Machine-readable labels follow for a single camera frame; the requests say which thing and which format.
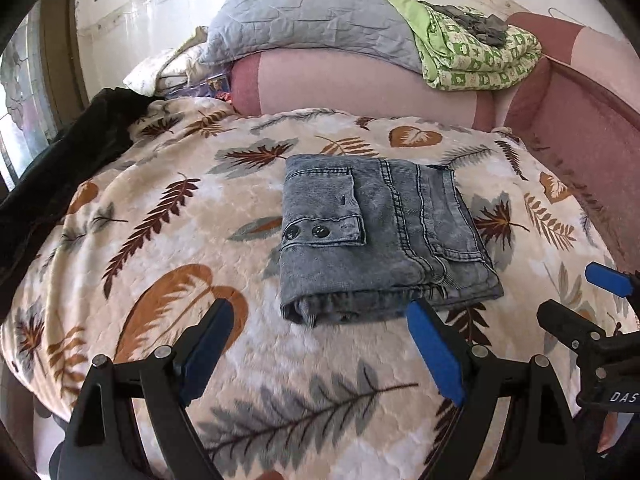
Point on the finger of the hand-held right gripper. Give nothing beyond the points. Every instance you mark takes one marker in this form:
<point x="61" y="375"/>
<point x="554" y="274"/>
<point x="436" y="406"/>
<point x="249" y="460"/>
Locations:
<point x="607" y="279"/>
<point x="570" y="322"/>

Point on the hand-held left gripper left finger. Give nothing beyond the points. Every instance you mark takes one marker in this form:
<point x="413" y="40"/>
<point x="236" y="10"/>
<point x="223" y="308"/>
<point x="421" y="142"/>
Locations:
<point x="207" y="345"/>

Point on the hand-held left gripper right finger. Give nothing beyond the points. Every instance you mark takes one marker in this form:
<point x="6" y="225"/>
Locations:
<point x="435" y="347"/>

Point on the grey-blue denim pants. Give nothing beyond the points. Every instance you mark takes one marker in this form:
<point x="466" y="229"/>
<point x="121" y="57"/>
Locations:
<point x="380" y="240"/>

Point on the leaf-print beige blanket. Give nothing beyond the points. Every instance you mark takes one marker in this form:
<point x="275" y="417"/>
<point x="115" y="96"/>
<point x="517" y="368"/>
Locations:
<point x="200" y="255"/>

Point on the black garment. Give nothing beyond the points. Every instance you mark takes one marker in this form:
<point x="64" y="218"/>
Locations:
<point x="55" y="170"/>

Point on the purple packet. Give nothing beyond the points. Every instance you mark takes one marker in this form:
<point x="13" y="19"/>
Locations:
<point x="210" y="87"/>

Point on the green patterned cloth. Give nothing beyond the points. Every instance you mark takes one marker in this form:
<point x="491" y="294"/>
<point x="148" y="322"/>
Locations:
<point x="465" y="60"/>

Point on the pink sofa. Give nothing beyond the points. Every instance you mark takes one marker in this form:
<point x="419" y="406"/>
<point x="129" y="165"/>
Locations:
<point x="350" y="85"/>

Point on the cream crumpled cloth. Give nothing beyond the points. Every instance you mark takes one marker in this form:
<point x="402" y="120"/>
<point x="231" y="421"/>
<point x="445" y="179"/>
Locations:
<point x="160" y="70"/>

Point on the small grey cloth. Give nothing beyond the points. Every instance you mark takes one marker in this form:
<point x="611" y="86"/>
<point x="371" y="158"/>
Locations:
<point x="475" y="20"/>

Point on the window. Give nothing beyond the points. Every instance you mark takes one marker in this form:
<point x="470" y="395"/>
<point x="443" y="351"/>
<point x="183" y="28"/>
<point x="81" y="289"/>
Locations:
<point x="22" y="100"/>

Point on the grey quilted blanket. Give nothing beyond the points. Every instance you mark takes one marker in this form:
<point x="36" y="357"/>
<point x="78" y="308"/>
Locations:
<point x="310" y="15"/>

